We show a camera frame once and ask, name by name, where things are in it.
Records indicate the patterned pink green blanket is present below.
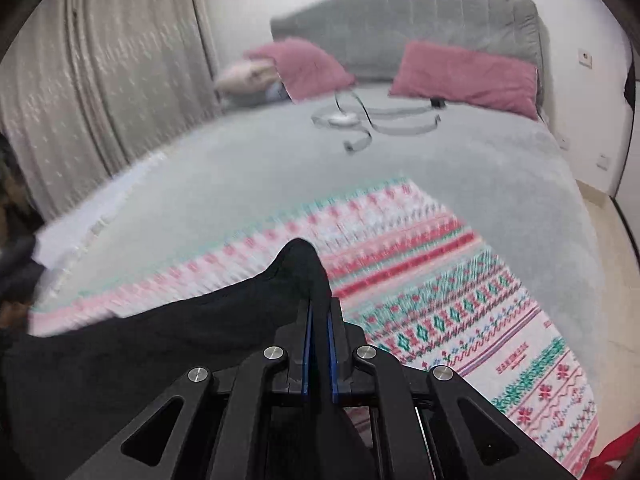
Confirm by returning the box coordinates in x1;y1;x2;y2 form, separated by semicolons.
27;177;601;478

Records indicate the large black coat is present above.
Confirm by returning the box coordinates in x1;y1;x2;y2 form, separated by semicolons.
0;238;381;480

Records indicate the red cloth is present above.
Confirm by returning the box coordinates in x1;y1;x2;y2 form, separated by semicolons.
582;422;640;480

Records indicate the light pink pillow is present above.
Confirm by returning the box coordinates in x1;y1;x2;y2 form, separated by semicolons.
214;58;281;97

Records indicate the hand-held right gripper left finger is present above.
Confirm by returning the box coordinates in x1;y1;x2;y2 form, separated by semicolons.
60;299;314;480

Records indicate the grey padded headboard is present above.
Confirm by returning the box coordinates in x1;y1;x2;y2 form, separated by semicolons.
270;0;546;111

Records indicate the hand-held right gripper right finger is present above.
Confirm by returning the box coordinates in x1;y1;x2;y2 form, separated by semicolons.
327;298;576;480

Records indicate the grey flat cable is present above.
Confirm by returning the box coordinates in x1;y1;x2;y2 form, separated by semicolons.
311;89;443;155

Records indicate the beige curtain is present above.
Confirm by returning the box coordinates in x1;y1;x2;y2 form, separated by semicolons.
0;0;221;221

